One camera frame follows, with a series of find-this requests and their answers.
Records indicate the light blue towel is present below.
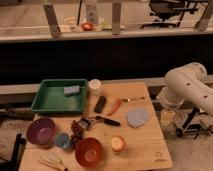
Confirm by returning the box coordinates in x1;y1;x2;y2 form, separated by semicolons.
126;108;149;128

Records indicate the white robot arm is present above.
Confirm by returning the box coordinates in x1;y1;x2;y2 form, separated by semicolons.
157;62;213;117

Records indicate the black stand base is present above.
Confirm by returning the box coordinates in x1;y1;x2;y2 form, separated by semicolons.
175;108;208;138

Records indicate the metal spoon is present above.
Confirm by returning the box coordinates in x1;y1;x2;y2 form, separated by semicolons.
120;97;145;103

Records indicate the red chili pepper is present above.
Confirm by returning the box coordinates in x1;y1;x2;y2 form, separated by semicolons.
107;98;122;116

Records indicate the red yellow apple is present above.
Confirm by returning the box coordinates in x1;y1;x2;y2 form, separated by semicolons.
111;136;126;152

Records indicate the black rectangular remote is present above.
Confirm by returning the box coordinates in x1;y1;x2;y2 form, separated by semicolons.
94;96;107;113

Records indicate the small metal clip tool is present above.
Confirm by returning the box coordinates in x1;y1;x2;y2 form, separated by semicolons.
78;118;91;130

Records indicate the red orange bowl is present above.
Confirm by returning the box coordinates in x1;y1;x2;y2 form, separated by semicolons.
75;137;103;168

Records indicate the dark red grape bunch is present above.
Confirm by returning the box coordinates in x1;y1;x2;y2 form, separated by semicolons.
71;121;84;149

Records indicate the blue sponge block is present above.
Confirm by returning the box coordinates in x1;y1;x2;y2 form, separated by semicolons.
64;85;80;96

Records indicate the black office chair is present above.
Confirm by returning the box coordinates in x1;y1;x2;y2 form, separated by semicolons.
141;0;198;29

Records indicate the small blue cup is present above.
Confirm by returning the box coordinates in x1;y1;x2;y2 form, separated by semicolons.
55;133;70;150

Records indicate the green plastic tray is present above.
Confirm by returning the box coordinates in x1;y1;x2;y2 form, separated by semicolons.
31;79;87;115

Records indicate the red fruit on shelf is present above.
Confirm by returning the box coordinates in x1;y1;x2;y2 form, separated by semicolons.
81;22;94;31

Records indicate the purple bowl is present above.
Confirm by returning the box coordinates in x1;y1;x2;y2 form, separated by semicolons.
26;117;56;145

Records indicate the black handled knife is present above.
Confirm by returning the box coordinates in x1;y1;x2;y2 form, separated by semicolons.
95;116;121;126

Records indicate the black chair frame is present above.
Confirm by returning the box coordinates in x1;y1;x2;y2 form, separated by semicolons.
0;133;26;171

